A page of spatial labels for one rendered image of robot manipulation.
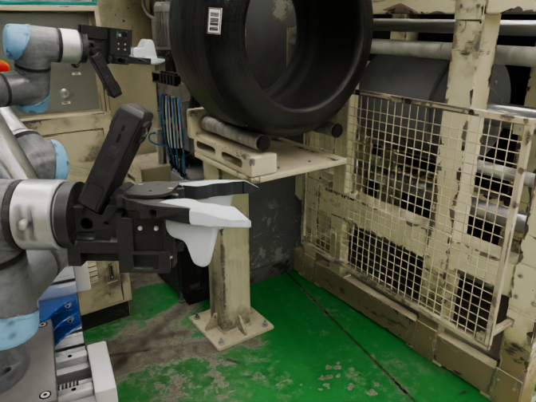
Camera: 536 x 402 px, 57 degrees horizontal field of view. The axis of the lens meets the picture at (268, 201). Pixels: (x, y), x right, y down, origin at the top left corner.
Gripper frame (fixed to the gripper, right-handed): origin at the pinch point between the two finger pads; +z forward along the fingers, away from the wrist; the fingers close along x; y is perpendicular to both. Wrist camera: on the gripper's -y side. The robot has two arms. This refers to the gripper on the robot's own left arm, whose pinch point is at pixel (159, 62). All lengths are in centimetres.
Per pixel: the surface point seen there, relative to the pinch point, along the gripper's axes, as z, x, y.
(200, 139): 23.2, 18.9, -24.0
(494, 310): 79, -61, -59
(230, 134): 24.9, 3.0, -19.4
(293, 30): 69, 36, 14
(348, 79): 55, -13, 0
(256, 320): 59, 26, -105
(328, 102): 48, -13, -7
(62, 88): -9, 66, -14
